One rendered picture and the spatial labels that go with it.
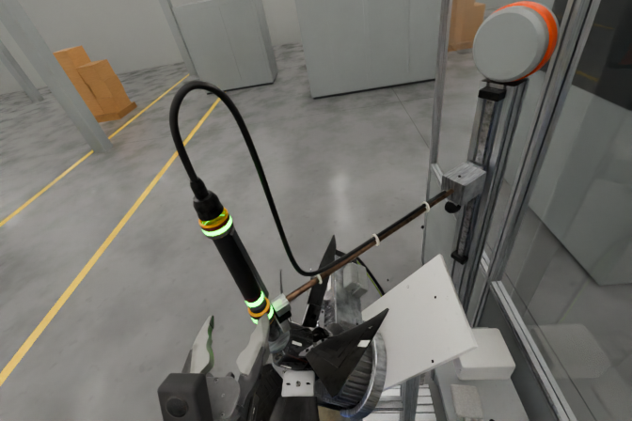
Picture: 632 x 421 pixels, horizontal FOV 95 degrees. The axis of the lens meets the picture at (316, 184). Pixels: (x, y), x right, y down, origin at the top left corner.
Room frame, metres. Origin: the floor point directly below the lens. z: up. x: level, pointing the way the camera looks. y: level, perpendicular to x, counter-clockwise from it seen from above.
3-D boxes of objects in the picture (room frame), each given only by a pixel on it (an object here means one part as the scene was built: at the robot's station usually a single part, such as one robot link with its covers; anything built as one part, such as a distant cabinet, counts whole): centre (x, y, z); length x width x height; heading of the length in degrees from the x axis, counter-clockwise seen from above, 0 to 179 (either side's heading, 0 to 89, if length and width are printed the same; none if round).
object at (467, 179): (0.61, -0.41, 1.54); 0.10 x 0.07 x 0.08; 116
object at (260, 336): (0.22, 0.13, 1.64); 0.09 x 0.03 x 0.06; 149
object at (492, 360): (0.43, -0.45, 0.92); 0.17 x 0.16 x 0.11; 81
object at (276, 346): (0.34, 0.15, 1.50); 0.09 x 0.07 x 0.10; 116
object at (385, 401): (0.43, -0.08, 0.56); 0.19 x 0.04 x 0.04; 81
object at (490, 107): (0.63, -0.45, 1.48); 0.05 x 0.03 x 0.62; 26
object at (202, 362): (0.23, 0.22, 1.64); 0.09 x 0.03 x 0.06; 13
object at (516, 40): (0.65, -0.49, 1.88); 0.17 x 0.15 x 0.16; 171
